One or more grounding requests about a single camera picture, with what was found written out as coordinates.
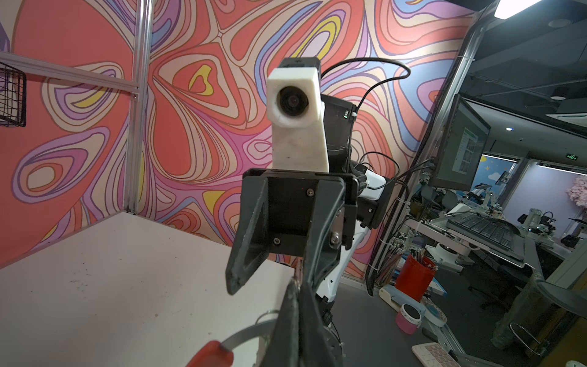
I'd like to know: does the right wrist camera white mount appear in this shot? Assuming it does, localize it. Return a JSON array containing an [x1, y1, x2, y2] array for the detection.
[[266, 57, 330, 173]]

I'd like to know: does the aluminium cage frame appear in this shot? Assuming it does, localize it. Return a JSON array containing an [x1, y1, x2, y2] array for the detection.
[[1, 1, 155, 215]]

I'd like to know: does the black computer monitor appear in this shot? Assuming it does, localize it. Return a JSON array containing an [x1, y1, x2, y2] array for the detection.
[[429, 95, 491, 191]]

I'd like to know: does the red pen holder cup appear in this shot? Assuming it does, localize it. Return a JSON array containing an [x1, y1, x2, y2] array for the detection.
[[394, 255, 437, 301]]

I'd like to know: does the white calculator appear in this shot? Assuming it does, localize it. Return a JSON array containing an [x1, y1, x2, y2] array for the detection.
[[411, 343, 460, 367]]

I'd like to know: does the black wire basket back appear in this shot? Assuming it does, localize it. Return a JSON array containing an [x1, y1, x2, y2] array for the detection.
[[0, 62, 27, 127]]

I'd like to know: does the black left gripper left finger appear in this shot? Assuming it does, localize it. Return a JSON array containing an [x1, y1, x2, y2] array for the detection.
[[261, 279, 301, 367]]

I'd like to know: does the metal keyring disc red grip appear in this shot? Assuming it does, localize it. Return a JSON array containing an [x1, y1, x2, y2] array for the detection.
[[186, 310, 278, 367]]

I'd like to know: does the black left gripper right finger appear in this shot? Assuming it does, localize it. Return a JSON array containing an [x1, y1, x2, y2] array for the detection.
[[299, 284, 342, 367]]

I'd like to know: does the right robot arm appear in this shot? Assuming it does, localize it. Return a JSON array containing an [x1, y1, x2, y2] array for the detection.
[[226, 57, 395, 310]]

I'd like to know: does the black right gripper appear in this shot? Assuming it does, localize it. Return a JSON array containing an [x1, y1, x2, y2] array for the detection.
[[226, 168, 359, 295]]

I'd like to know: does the pink tape roll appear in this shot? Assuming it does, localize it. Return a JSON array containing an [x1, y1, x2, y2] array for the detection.
[[395, 304, 422, 335]]

